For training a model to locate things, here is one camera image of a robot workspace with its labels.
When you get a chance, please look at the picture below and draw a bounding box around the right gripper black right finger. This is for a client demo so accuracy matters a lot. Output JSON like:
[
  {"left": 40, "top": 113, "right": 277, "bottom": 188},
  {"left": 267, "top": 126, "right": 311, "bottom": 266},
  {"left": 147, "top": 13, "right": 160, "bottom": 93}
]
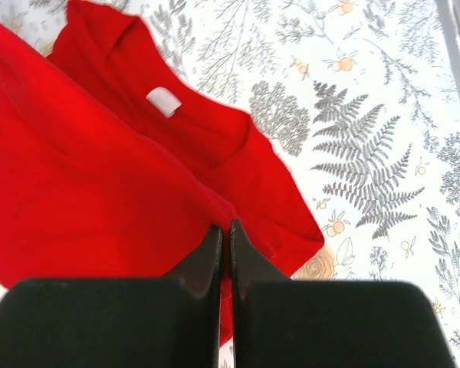
[{"left": 230, "top": 221, "right": 453, "bottom": 368}]

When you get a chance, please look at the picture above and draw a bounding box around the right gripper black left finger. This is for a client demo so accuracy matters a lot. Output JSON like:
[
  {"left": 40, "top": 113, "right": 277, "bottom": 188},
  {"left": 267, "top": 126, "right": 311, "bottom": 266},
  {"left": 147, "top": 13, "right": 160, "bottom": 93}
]
[{"left": 0, "top": 226, "right": 223, "bottom": 367}]

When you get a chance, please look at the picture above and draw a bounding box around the red t-shirt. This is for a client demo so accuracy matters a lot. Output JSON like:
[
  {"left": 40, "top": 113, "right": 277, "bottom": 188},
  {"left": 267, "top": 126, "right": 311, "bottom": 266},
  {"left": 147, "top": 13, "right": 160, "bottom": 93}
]
[{"left": 0, "top": 0, "right": 326, "bottom": 346}]

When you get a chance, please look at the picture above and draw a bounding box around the floral patterned table mat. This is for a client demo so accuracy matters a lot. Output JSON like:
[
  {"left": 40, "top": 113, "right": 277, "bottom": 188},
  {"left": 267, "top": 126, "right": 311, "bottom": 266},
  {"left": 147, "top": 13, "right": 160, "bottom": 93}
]
[{"left": 0, "top": 1, "right": 460, "bottom": 367}]

